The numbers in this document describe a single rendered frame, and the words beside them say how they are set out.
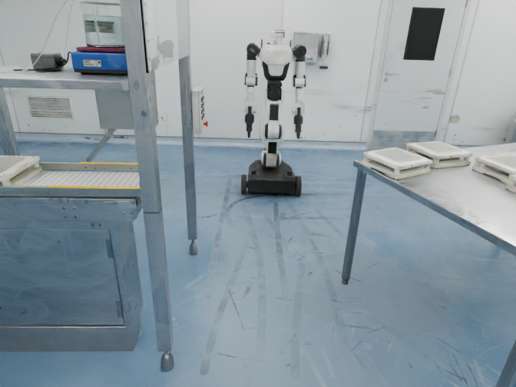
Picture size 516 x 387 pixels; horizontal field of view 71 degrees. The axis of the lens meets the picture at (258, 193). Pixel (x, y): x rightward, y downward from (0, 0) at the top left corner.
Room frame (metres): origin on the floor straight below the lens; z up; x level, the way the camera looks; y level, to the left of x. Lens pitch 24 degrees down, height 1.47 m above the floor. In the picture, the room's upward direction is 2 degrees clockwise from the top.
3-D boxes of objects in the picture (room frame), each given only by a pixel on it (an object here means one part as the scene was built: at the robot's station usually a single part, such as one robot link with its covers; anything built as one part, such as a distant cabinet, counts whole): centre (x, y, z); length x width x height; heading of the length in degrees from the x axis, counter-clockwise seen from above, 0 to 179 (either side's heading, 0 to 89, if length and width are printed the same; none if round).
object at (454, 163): (1.99, -1.01, 0.85); 0.24 x 0.24 x 0.02; 20
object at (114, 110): (1.53, 0.56, 1.18); 0.22 x 0.11 x 0.20; 93
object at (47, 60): (1.44, 0.80, 1.34); 0.12 x 0.07 x 0.06; 93
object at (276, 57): (3.55, -0.12, 1.23); 0.34 x 0.30 x 0.36; 91
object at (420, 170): (1.82, -0.72, 0.85); 0.24 x 0.24 x 0.02; 28
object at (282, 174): (3.53, -0.12, 0.19); 0.64 x 0.52 x 0.33; 1
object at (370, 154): (1.82, -0.72, 0.89); 0.25 x 0.24 x 0.02; 28
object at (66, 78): (1.38, 0.75, 1.29); 0.62 x 0.38 x 0.04; 93
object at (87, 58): (1.44, 0.57, 1.36); 0.21 x 0.20 x 0.09; 3
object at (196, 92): (2.27, 0.39, 1.01); 0.17 x 0.06 x 0.26; 3
